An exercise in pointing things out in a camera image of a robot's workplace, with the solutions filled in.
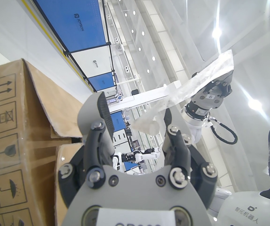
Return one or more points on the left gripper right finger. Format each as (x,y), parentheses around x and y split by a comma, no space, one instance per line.
(180,151)

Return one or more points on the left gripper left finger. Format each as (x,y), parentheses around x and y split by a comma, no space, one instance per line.
(95,147)

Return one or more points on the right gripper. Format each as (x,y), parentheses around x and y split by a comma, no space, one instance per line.
(203,105)

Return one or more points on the clear plastic bag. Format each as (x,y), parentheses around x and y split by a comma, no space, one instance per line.
(203,78)

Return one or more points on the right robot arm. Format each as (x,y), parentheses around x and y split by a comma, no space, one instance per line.
(196,128)

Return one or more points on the small blue partition panel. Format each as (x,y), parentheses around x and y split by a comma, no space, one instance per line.
(102,81)

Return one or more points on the robot body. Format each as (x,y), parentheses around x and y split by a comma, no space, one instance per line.
(243,208)

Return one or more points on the white partition panel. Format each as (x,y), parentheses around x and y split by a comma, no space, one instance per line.
(92,59)

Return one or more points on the large brown carton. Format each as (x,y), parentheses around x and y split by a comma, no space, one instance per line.
(8,118)

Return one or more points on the large blue partition panel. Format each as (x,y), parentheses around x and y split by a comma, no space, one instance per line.
(71,15)

